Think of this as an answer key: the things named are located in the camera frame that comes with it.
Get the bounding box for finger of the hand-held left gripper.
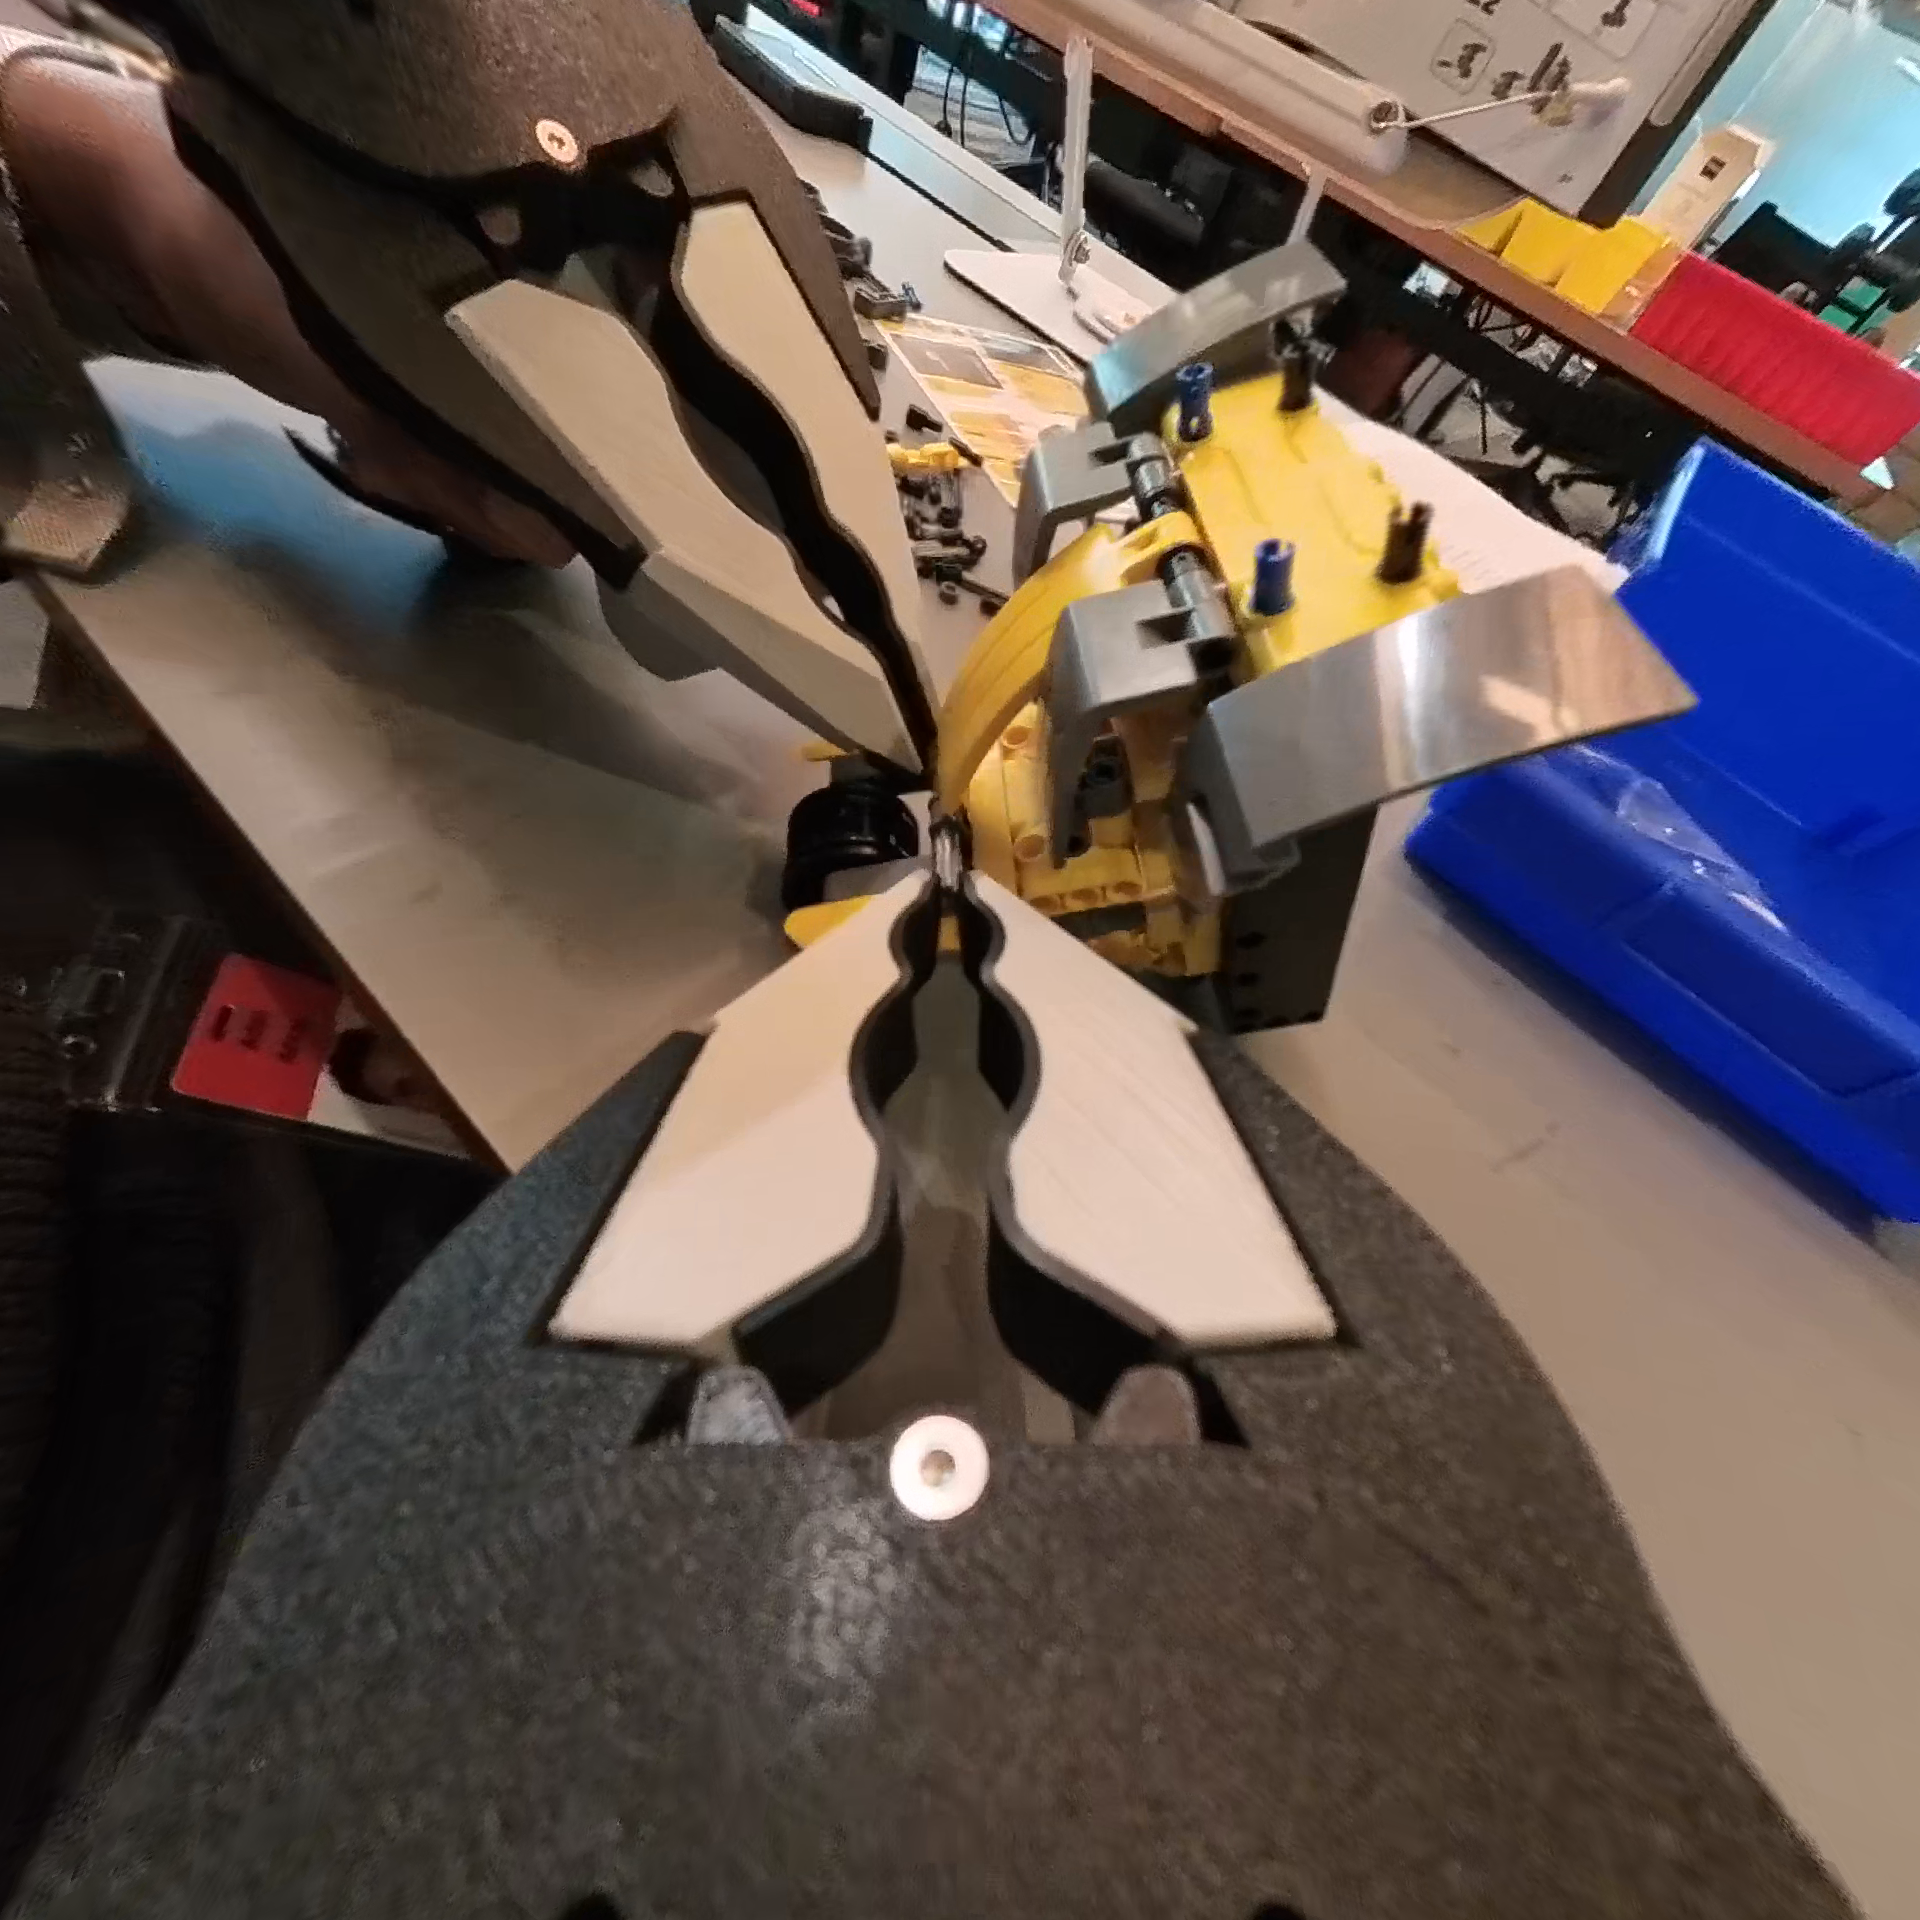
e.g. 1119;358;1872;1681
668;196;945;751
446;270;939;793

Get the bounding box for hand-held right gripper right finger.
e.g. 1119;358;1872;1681
952;870;1341;1420

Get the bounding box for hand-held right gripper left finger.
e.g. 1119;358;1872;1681
548;870;946;1420

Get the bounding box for yellow grey brick toy vehicle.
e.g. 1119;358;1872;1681
780;239;1702;1038

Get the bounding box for person's left hand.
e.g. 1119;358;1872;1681
0;58;586;572

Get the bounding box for yellow printed instruction sheet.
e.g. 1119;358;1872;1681
877;314;1089;450

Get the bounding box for scattered small toy parts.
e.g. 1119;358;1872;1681
855;223;1009;608

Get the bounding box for white stand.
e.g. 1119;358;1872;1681
942;29;1174;363

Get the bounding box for wooden table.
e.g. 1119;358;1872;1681
982;0;1920;520

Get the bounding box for red slotted plastic object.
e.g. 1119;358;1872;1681
170;953;345;1125

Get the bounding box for blue plastic bin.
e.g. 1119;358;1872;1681
1402;434;1920;1225

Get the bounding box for black metallic object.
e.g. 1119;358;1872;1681
0;906;219;1119

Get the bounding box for white paper sheet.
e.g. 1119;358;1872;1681
1337;419;1629;602

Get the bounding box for yellow plastic bin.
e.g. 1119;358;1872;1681
1553;217;1687;317
1459;196;1578;270

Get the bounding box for white printed board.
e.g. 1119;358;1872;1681
1186;0;1779;220

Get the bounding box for red plastic bin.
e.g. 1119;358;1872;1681
1628;250;1920;466

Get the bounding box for tan webbing strap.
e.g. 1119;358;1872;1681
0;434;140;581

